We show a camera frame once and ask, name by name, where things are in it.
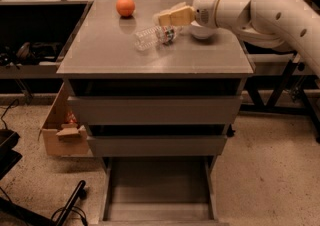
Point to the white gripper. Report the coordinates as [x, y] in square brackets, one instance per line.
[204, 10]

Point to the clear plastic water bottle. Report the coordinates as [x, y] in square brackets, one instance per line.
[156, 36]

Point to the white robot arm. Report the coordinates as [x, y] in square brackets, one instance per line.
[263, 23]

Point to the grey drawer cabinet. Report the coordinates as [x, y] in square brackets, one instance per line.
[103, 62]

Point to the top grey drawer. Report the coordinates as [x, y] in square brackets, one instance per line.
[155, 111]

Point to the middle grey drawer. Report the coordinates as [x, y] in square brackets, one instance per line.
[149, 146]

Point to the bottom open grey drawer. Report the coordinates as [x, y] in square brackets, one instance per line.
[159, 191]

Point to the white ceramic bowl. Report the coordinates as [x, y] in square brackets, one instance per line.
[200, 32]

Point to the orange fruit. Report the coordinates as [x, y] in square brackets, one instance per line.
[125, 8]

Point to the black headphones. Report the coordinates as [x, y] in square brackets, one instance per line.
[33, 53]

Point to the cardboard box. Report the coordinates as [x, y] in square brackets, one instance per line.
[62, 133]

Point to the black office chair base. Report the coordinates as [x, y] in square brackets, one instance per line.
[37, 185]

